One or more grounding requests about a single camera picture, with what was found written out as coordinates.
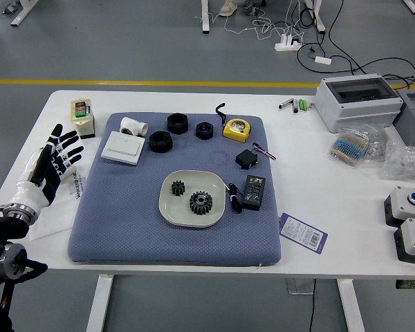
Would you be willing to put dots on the grey box with orange button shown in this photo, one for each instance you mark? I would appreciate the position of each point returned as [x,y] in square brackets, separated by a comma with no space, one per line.
[413,128]

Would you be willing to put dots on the white power adapter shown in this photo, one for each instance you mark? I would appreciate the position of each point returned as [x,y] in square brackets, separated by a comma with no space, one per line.
[322,60]

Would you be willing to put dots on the black digital display module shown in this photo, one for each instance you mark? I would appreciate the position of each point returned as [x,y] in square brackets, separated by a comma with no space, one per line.
[253,193]

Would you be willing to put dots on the white power strip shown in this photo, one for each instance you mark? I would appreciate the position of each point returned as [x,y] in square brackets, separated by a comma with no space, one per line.
[287,46]

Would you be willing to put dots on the purple label card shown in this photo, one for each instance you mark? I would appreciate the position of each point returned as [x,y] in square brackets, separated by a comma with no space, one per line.
[302,233]

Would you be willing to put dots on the red button control box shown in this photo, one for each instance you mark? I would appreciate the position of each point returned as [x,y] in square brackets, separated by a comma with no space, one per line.
[413,242]

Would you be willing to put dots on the cream red-green push-button switch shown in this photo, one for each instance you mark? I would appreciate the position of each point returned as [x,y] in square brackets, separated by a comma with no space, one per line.
[83,121]

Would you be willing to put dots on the white wall switch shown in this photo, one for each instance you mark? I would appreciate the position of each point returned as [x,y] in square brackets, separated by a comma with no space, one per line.
[122,148]

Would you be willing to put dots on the small black gear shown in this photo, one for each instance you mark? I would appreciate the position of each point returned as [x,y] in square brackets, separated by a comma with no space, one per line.
[175,192]

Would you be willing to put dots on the seated person's white shoe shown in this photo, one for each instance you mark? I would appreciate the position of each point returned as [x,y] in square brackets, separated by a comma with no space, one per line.
[228,8]

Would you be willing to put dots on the clear bag of small parts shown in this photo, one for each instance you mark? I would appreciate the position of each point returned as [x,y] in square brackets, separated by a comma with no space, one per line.
[377,145]

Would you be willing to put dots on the large black gear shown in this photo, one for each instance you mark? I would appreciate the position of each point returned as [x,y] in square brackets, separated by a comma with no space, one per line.
[195,208]

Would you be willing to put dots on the blue-grey quilted mat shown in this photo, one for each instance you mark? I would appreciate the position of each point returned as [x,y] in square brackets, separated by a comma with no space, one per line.
[193,238]

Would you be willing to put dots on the white square dish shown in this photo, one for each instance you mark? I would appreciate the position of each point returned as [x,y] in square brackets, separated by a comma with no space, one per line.
[211,188]

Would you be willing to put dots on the bag of blue resistors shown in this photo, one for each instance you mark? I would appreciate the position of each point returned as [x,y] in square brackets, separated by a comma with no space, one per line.
[347,148]

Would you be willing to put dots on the grey electrical enclosure box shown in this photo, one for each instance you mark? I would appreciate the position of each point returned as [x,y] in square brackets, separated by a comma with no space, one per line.
[359,110]

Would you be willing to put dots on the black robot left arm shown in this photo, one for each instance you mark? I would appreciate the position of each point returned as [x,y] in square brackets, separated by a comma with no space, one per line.
[7,228]

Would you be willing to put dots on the small black hex nut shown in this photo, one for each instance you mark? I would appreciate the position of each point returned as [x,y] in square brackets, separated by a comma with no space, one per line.
[198,135]

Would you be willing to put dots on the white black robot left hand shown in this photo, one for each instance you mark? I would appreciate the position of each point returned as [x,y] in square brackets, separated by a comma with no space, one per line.
[27,193]

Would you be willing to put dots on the green battery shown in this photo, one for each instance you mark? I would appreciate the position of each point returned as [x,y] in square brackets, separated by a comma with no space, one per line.
[301,104]
[304,104]

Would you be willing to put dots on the silver marker pen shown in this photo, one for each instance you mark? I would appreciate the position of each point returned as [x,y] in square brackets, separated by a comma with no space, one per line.
[286,103]

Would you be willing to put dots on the white desk leg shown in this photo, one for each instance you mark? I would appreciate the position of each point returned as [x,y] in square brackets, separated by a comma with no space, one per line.
[22,12]
[319,17]
[205,17]
[412,6]

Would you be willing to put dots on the clear bubble wrap bag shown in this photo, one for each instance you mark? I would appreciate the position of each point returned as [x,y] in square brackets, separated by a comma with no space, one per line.
[406,162]

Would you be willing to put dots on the grey metal part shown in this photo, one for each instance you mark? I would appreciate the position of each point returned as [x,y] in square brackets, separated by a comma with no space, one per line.
[10,7]

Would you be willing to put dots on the yellow tape measure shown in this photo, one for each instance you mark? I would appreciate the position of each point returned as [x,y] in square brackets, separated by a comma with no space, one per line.
[237,133]

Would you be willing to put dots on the blue button control box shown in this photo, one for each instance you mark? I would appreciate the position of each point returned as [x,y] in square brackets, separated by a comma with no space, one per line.
[404,207]

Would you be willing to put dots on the white table leg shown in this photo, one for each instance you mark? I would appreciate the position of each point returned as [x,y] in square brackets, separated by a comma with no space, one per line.
[98,304]
[349,304]

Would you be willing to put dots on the large black hex nut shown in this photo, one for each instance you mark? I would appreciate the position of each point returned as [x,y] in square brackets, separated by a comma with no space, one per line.
[171,128]
[154,146]

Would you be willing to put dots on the white pipe tee fitting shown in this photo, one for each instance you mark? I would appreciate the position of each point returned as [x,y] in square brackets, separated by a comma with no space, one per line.
[131,124]

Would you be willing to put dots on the clear printed plastic bag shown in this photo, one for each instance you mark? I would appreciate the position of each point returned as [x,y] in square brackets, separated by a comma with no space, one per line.
[58,214]

